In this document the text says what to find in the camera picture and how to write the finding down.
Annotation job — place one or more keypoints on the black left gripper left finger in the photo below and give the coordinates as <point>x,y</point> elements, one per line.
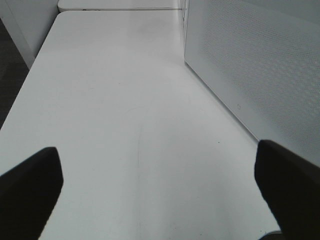
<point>28,194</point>

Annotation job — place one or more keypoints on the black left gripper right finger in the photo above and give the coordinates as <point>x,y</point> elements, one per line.
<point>290,185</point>

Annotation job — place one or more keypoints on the white microwave door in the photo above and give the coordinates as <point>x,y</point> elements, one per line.
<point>262,59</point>

